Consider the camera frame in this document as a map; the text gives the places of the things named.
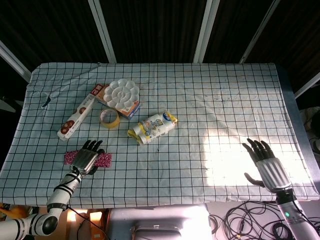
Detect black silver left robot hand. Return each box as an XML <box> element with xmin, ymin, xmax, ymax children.
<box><xmin>70</xmin><ymin>139</ymin><xmax>106</xmax><ymax>176</ymax></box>

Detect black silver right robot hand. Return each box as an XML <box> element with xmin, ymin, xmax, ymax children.
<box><xmin>241</xmin><ymin>138</ymin><xmax>293</xmax><ymax>193</ymax></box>

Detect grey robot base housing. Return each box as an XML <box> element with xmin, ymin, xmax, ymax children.
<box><xmin>108</xmin><ymin>203</ymin><xmax>214</xmax><ymax>240</ymax></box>

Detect long white wrap box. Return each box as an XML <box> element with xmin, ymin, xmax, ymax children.
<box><xmin>56</xmin><ymin>93</ymin><xmax>97</xmax><ymax>142</ymax></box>

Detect yellow packing tape roll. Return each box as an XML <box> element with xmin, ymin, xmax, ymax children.
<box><xmin>99</xmin><ymin>108</ymin><xmax>121</xmax><ymax>129</ymax></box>

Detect blue orange cardboard box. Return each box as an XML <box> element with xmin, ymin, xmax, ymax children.
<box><xmin>93</xmin><ymin>83</ymin><xmax>142</xmax><ymax>121</ymax></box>

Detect white flower paint palette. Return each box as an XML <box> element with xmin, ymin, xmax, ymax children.
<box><xmin>103</xmin><ymin>78</ymin><xmax>140</xmax><ymax>110</ymax></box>

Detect packed white bag rolls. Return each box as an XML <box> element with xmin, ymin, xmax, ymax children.
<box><xmin>127</xmin><ymin>111</ymin><xmax>179</xmax><ymax>146</ymax></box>

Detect white black checkered tablecloth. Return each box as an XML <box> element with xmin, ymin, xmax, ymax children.
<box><xmin>0</xmin><ymin>62</ymin><xmax>320</xmax><ymax>210</ymax></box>

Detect black cable tangle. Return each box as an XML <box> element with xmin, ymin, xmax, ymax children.
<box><xmin>208</xmin><ymin>199</ymin><xmax>320</xmax><ymax>240</ymax></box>

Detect black power cable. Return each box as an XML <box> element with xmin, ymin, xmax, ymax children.
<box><xmin>66</xmin><ymin>204</ymin><xmax>111</xmax><ymax>240</ymax></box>

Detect white window frame post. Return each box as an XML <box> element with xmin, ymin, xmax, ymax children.
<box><xmin>0</xmin><ymin>39</ymin><xmax>32</xmax><ymax>84</ymax></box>
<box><xmin>239</xmin><ymin>0</ymin><xmax>281</xmax><ymax>64</ymax></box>
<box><xmin>87</xmin><ymin>0</ymin><xmax>117</xmax><ymax>64</ymax></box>
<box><xmin>294</xmin><ymin>71</ymin><xmax>320</xmax><ymax>100</ymax></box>
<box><xmin>192</xmin><ymin>0</ymin><xmax>221</xmax><ymax>64</ymax></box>

